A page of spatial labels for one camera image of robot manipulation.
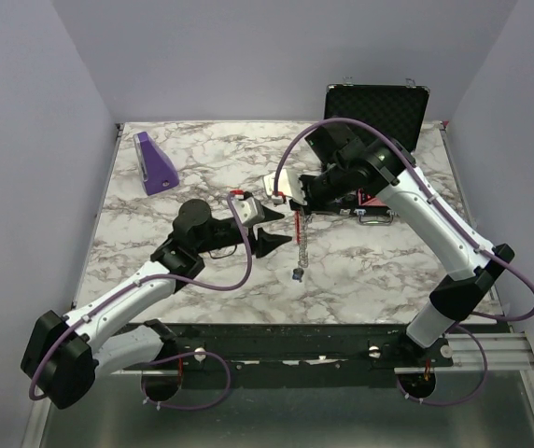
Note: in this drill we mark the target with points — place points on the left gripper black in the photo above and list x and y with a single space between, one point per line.
265 243

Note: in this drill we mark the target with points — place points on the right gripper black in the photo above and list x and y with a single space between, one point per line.
304 180

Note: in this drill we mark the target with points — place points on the red handled metal key holder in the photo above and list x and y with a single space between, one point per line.
301 226

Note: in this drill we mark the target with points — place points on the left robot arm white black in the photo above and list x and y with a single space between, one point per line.
66 353

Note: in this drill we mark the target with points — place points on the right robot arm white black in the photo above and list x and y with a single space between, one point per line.
385 170

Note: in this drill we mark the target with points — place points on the key with small blue tag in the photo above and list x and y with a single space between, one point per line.
297 274

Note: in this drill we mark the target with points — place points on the purple plastic object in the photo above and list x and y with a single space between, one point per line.
157 172

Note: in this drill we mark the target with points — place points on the black poker chip case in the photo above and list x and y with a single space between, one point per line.
397 111

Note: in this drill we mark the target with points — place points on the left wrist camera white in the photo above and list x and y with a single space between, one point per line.
247 207

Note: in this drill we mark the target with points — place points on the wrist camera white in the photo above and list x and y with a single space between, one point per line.
247 207
288 188

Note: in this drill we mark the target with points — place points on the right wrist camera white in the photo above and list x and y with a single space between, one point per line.
288 188

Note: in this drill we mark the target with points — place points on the black mounting base plate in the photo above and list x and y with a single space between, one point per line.
305 356

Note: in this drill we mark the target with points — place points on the right aluminium rail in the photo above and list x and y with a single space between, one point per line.
461 353

